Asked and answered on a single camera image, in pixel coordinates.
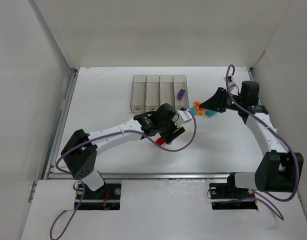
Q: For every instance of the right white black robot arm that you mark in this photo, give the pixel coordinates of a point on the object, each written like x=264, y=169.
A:
x=280, y=168

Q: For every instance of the teal lego block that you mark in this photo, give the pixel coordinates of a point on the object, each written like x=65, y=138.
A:
x=210, y=113

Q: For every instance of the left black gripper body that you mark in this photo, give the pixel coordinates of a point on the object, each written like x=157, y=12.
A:
x=174, y=132

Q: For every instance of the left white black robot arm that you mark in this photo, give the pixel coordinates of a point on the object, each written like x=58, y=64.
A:
x=82, y=149

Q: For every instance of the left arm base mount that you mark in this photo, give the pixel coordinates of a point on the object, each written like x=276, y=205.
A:
x=108, y=199

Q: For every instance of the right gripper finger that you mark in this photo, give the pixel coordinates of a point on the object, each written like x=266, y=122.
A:
x=209, y=107
x=216, y=98

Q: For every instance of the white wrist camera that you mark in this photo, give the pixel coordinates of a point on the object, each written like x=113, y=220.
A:
x=182, y=117
x=231, y=81

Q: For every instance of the yellow round patterned lego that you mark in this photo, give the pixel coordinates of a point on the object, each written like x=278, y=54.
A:
x=199, y=111

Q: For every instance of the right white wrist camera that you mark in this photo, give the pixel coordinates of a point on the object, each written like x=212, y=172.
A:
x=231, y=81

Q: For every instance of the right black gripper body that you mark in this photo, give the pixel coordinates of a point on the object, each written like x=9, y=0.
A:
x=221, y=100

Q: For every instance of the metal rail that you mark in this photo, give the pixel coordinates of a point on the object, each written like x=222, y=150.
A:
x=161, y=176

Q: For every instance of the teal lego brick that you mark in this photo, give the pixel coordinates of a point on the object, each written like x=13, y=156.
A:
x=193, y=111

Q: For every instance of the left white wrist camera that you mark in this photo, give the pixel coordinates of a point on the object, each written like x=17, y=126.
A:
x=182, y=117

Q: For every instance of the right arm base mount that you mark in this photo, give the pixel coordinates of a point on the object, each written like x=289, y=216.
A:
x=226, y=196

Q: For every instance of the red purple lego stack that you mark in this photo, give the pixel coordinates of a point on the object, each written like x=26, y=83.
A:
x=160, y=141

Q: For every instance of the purple lego brick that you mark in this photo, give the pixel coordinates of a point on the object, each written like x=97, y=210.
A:
x=181, y=94

